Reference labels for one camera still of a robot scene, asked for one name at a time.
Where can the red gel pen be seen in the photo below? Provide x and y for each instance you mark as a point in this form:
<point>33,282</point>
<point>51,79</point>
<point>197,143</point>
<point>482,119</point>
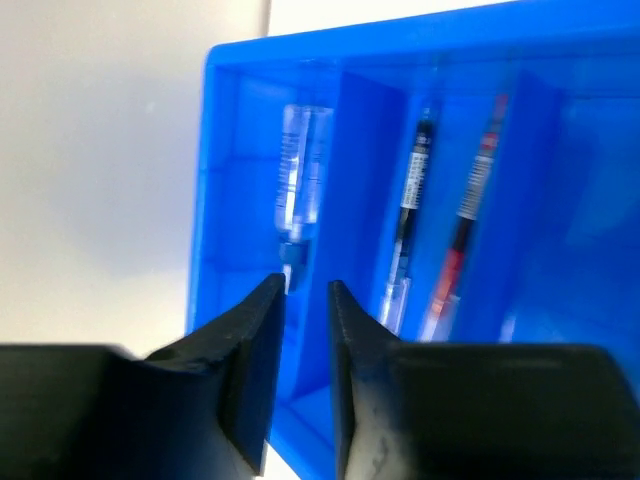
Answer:
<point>437,320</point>

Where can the blue gel pen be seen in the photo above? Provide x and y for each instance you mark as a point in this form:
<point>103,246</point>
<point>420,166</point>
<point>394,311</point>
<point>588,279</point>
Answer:
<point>397,286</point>

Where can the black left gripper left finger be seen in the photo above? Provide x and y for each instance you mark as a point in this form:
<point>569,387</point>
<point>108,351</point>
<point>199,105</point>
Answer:
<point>198,408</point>

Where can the blue compartment storage bin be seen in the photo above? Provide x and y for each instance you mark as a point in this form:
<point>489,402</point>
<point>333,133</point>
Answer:
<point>554,254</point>

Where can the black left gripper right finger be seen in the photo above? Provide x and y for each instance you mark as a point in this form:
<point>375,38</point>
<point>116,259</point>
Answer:
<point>409,410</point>

